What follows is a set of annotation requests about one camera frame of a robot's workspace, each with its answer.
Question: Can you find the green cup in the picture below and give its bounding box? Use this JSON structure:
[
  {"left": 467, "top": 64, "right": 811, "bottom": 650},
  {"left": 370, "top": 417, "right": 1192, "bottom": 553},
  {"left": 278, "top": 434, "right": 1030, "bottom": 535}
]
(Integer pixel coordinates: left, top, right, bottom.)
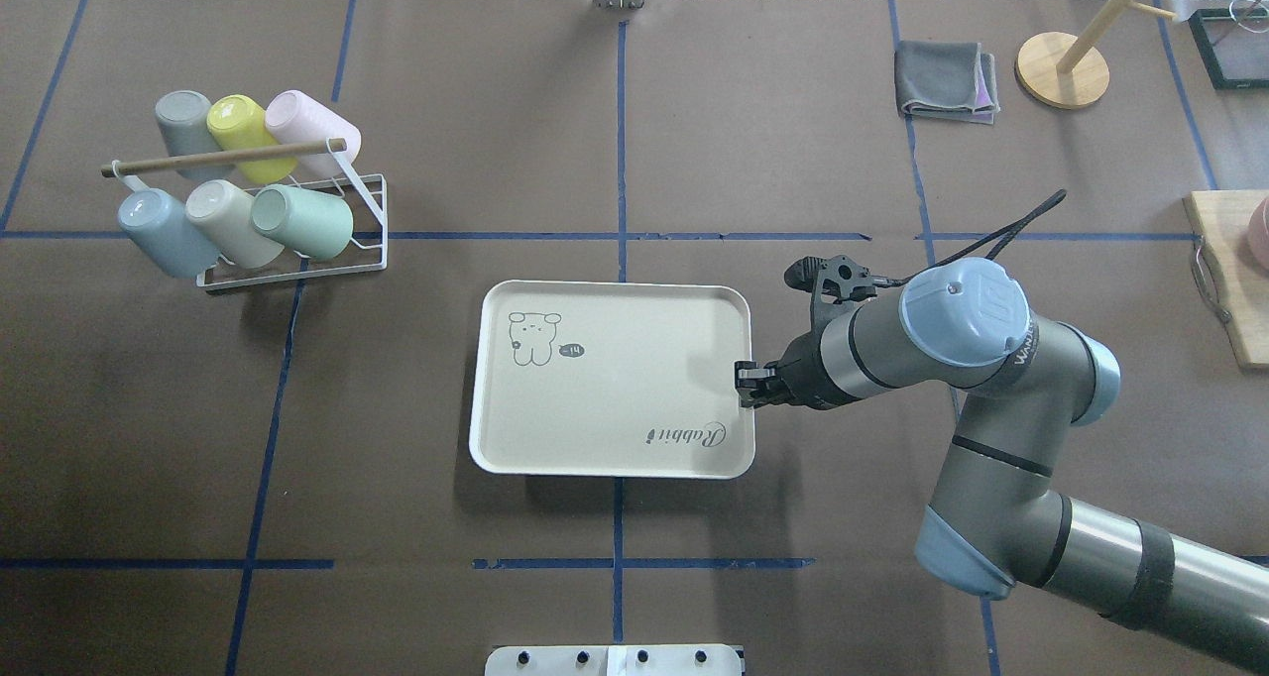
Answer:
[{"left": 251, "top": 184, "right": 353, "bottom": 261}]

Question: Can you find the wooden mug tree stand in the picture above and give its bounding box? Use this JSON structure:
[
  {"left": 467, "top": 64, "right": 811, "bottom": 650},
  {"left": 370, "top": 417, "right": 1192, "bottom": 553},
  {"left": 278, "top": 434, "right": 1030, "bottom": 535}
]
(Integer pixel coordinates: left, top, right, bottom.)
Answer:
[{"left": 1014, "top": 0, "right": 1178, "bottom": 110}]

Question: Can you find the grey folded cloth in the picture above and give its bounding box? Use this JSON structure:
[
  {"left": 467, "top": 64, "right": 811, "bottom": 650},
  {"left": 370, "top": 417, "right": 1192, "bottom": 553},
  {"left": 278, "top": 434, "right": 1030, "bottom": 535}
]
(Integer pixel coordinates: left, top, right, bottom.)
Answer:
[{"left": 893, "top": 41, "right": 1000, "bottom": 126}]

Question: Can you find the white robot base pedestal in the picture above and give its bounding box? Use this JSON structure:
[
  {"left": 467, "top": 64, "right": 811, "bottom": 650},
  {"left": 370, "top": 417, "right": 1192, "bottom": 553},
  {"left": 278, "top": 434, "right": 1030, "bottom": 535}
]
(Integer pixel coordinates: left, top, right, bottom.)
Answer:
[{"left": 483, "top": 643, "right": 747, "bottom": 675}]

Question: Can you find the blue cup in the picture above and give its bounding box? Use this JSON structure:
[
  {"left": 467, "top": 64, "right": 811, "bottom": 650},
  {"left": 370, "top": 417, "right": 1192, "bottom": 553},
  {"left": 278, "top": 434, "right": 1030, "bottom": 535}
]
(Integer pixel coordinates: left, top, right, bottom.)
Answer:
[{"left": 115, "top": 188, "right": 220, "bottom": 279}]

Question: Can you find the black glass rack tray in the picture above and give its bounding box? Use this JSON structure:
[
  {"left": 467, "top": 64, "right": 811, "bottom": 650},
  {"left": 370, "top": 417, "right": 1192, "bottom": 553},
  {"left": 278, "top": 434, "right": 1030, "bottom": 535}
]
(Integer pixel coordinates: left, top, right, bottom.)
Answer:
[{"left": 1188, "top": 8, "right": 1268, "bottom": 90}]

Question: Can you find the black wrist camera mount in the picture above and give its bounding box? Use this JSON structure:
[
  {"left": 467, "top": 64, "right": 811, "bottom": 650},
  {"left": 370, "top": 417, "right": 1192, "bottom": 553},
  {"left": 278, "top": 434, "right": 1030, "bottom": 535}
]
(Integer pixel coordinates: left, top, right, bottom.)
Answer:
[{"left": 783, "top": 255, "right": 884, "bottom": 334}]

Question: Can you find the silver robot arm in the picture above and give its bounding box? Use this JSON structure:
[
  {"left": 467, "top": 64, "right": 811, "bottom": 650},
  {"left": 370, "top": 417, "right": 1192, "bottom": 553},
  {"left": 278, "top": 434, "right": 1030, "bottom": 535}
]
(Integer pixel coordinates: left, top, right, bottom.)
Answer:
[{"left": 733, "top": 256, "right": 1268, "bottom": 675}]

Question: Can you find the beige rabbit serving tray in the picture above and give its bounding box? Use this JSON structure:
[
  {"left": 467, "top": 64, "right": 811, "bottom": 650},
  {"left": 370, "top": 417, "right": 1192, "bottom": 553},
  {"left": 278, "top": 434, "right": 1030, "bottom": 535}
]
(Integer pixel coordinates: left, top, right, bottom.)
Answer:
[{"left": 470, "top": 280, "right": 756, "bottom": 479}]

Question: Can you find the grey cup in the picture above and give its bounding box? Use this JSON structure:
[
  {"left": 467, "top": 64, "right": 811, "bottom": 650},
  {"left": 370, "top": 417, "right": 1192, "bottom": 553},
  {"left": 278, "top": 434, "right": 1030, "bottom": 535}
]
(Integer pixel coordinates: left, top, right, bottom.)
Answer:
[{"left": 154, "top": 89, "right": 222, "bottom": 157}]

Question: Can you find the white wire cup rack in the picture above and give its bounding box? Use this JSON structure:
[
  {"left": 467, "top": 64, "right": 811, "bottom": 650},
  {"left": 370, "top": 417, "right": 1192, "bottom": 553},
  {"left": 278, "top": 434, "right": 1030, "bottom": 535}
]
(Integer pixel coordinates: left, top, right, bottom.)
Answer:
[{"left": 99, "top": 137, "right": 390, "bottom": 292}]

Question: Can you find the bamboo cutting board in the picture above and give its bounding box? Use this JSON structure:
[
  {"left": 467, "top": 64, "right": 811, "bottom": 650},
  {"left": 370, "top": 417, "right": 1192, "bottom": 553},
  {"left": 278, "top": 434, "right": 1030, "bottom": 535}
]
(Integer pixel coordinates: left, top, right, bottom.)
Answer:
[{"left": 1184, "top": 189, "right": 1268, "bottom": 370}]

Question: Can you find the yellow cup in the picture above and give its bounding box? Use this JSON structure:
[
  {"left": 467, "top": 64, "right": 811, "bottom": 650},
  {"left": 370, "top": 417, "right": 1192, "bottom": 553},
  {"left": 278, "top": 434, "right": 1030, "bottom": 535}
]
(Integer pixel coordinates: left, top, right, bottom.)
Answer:
[{"left": 206, "top": 94, "right": 297, "bottom": 185}]

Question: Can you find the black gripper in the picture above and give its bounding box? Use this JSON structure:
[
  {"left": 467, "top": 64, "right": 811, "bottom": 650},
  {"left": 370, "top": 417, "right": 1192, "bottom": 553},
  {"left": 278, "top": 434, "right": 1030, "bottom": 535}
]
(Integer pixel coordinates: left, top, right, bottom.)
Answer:
[{"left": 733, "top": 332, "right": 839, "bottom": 410}]

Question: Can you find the pink cup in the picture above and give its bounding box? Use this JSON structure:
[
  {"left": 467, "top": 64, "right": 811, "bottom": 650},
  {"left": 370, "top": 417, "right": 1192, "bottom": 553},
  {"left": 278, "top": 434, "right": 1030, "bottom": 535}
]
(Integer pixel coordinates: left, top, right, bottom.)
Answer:
[{"left": 266, "top": 89, "right": 362, "bottom": 178}]

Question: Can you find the black camera cable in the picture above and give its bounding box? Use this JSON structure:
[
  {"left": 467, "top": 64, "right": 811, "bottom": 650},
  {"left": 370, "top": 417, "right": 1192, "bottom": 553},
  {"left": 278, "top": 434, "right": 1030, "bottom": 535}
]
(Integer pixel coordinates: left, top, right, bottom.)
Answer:
[{"left": 872, "top": 189, "right": 1068, "bottom": 288}]

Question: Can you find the beige cup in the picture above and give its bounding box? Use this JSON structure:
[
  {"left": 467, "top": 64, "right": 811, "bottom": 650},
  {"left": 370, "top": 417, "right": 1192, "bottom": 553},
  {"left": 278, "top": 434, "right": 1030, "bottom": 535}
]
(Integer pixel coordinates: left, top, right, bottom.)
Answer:
[{"left": 185, "top": 179, "right": 286, "bottom": 269}]

